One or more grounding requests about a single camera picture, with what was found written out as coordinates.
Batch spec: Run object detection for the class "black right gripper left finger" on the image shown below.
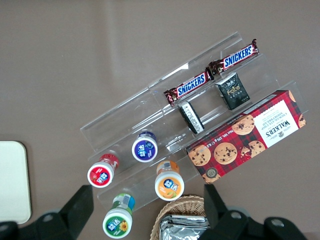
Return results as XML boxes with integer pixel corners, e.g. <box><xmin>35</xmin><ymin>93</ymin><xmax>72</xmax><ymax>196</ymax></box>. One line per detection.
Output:
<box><xmin>36</xmin><ymin>184</ymin><xmax>95</xmax><ymax>240</ymax></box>

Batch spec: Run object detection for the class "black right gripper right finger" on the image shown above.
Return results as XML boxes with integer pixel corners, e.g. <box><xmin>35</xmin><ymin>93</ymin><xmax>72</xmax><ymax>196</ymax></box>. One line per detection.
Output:
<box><xmin>201</xmin><ymin>184</ymin><xmax>266</xmax><ymax>240</ymax></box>

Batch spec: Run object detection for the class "foil-wrapped sandwich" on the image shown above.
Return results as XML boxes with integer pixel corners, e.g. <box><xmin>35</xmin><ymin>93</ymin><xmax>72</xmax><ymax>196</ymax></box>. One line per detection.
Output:
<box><xmin>158</xmin><ymin>214</ymin><xmax>211</xmax><ymax>240</ymax></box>

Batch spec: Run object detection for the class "wicker basket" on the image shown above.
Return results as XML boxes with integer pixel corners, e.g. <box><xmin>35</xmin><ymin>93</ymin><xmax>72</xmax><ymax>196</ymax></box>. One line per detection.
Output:
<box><xmin>150</xmin><ymin>194</ymin><xmax>208</xmax><ymax>240</ymax></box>

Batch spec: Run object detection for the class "white tray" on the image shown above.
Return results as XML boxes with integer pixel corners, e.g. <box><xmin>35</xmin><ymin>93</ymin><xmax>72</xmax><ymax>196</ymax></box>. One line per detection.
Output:
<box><xmin>0</xmin><ymin>140</ymin><xmax>33</xmax><ymax>225</ymax></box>

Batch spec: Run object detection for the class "green gum bottle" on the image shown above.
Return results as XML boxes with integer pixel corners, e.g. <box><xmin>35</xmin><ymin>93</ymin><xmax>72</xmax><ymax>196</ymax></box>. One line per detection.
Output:
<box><xmin>102</xmin><ymin>192</ymin><xmax>136</xmax><ymax>239</ymax></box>

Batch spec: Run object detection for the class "red gum bottle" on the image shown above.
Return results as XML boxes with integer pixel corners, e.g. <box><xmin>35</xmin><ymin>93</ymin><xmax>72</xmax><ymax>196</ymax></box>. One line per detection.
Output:
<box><xmin>86</xmin><ymin>153</ymin><xmax>120</xmax><ymax>188</ymax></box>

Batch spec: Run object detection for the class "orange gum bottle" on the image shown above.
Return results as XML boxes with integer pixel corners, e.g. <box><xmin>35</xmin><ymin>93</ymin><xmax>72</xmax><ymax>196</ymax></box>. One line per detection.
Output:
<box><xmin>154</xmin><ymin>160</ymin><xmax>185</xmax><ymax>202</ymax></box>

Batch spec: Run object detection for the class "red Walkers cookie box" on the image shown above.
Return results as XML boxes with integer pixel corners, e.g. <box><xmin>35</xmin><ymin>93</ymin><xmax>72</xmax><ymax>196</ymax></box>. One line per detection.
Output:
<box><xmin>185</xmin><ymin>89</ymin><xmax>307</xmax><ymax>185</ymax></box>

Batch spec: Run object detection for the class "blue gum bottle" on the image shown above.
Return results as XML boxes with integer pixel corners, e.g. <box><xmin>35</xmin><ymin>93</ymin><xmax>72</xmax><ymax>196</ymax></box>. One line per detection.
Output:
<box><xmin>131</xmin><ymin>131</ymin><xmax>159</xmax><ymax>163</ymax></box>

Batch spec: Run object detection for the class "black pack with white label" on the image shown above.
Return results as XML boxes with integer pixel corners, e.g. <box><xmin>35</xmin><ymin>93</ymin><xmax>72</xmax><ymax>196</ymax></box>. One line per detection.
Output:
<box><xmin>177</xmin><ymin>101</ymin><xmax>205</xmax><ymax>135</ymax></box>

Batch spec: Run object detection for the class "clear acrylic tiered display stand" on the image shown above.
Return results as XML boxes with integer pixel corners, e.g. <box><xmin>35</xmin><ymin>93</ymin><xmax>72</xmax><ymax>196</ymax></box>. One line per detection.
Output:
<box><xmin>79</xmin><ymin>31</ymin><xmax>310</xmax><ymax>208</ymax></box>

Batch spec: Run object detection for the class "black Face tissue pack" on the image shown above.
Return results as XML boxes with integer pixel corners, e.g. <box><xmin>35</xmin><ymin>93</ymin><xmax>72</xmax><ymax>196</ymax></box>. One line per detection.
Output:
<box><xmin>214</xmin><ymin>72</ymin><xmax>252</xmax><ymax>111</ymax></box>

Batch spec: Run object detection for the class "Snickers chocolate bar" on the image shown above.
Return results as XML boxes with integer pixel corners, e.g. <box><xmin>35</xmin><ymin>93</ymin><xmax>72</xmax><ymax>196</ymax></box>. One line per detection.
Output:
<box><xmin>163</xmin><ymin>71</ymin><xmax>215</xmax><ymax>107</ymax></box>
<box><xmin>208</xmin><ymin>38</ymin><xmax>260</xmax><ymax>77</ymax></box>

